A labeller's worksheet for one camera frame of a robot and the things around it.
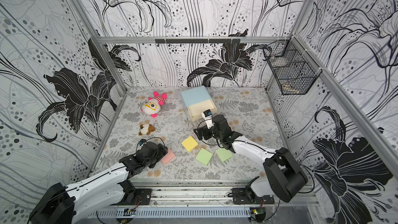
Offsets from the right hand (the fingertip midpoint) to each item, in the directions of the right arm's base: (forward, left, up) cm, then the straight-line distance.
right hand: (202, 125), depth 86 cm
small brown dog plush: (+3, +36, -8) cm, 37 cm away
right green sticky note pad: (-12, -12, -11) cm, 20 cm away
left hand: (-13, +21, -10) cm, 27 cm away
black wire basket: (+26, -53, +17) cm, 62 cm away
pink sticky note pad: (-16, +18, -5) cm, 25 cm away
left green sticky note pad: (-14, -1, -12) cm, 18 cm away
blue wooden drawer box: (+16, +4, +3) cm, 17 cm away
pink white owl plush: (+17, +34, -4) cm, 38 cm away
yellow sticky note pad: (-6, +8, -11) cm, 15 cm away
